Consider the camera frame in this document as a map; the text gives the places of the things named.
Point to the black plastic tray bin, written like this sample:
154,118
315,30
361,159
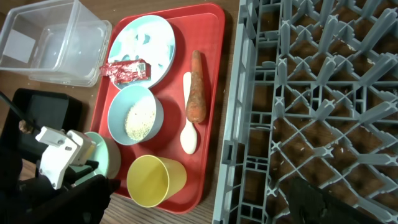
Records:
55,110

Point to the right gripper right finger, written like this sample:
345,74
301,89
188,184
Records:
311,204

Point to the mint green bowl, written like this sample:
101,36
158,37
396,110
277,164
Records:
107,154

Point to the clear plastic bin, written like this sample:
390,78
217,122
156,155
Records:
58,41

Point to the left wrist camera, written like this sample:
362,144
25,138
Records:
63,149

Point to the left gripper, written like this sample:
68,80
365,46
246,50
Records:
11,167

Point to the light blue bowl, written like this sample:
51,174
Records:
119,108

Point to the scattered rice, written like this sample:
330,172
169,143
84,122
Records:
140,119

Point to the white plastic spoon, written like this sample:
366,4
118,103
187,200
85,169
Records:
188,136

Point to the red serving tray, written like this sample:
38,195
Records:
197,27

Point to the grey dishwasher rack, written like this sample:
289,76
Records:
313,94

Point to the light blue plate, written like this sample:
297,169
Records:
157,74

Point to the brown food scrap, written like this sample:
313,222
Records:
25,127

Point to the red snack wrapper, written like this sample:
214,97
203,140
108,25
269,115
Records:
126,71

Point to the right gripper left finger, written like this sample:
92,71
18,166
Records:
84,203

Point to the orange carrot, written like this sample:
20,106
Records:
196,104

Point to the white tissue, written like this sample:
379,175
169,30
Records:
151,42

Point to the yellow plastic cup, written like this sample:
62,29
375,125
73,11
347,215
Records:
151,180

